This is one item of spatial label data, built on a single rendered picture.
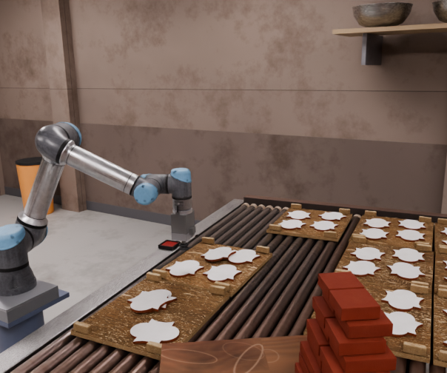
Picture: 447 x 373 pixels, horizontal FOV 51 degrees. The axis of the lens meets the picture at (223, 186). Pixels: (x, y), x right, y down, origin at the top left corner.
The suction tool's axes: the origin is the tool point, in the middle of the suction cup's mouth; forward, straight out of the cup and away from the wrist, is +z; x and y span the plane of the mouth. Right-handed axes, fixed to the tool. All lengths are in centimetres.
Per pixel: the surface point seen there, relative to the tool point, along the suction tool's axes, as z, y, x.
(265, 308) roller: 11.2, -16.4, -37.0
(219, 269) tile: 8.0, 1.9, -13.9
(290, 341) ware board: -1, -53, -53
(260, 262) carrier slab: 9.0, 15.8, -26.6
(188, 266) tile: 8.0, 1.0, -1.1
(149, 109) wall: -27, 303, 174
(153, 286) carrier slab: 9.0, -16.6, 5.3
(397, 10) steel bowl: -104, 201, -74
